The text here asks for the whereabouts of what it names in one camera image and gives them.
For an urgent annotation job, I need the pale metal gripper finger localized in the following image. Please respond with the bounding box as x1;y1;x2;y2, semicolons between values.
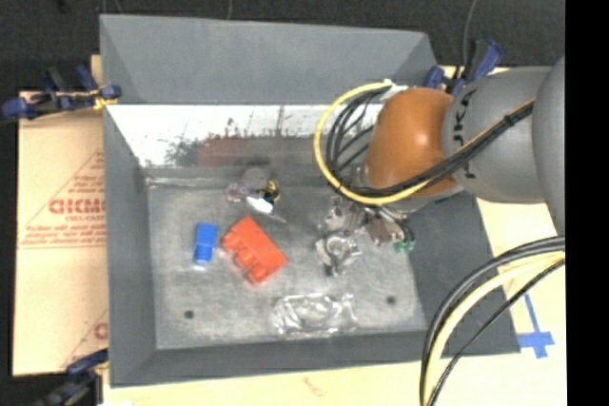
314;235;363;278
324;198;368;233

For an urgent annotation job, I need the brown cardboard board red print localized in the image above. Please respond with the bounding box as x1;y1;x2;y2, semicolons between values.
11;89;111;377

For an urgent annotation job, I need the white small piece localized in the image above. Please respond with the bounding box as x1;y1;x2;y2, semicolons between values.
245;195;276;216

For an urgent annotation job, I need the clear plastic packet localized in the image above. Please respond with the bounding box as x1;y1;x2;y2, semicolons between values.
271;292;360;339

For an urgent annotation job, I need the clear purple small thing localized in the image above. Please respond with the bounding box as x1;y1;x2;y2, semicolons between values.
225;183;250;204

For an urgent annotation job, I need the blue toy block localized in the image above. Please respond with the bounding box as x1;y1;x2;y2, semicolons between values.
191;222;220;264

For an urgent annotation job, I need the black and yellow small thing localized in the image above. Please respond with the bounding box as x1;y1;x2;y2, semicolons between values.
263;179;283;204

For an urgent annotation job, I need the orange-red toy brick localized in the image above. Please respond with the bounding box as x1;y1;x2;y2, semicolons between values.
220;214;288;286

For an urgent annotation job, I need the grey metal bin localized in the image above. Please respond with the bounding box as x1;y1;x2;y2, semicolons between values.
98;13;521;387

